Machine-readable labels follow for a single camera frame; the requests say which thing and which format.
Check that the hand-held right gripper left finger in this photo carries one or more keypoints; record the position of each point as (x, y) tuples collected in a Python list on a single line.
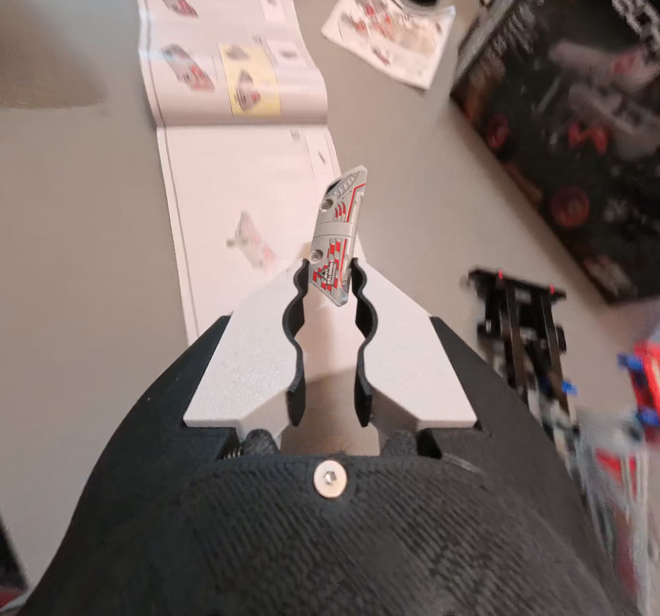
[(242, 368)]

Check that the open instruction booklet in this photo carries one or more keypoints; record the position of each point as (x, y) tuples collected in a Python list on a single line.
[(232, 172)]

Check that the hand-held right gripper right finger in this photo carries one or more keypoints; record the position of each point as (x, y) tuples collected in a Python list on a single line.
[(412, 368)]

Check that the grey toy panel red sticker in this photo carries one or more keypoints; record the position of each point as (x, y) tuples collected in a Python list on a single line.
[(335, 234)]

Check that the partly built toy car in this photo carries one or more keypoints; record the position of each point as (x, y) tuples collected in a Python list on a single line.
[(515, 327)]

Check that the toy sticker sheet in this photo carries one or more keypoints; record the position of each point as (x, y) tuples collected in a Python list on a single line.
[(392, 33)]

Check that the black toy set box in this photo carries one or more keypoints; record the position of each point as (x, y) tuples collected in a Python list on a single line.
[(567, 110)]

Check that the grey desk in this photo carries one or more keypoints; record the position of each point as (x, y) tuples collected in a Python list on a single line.
[(77, 265)]

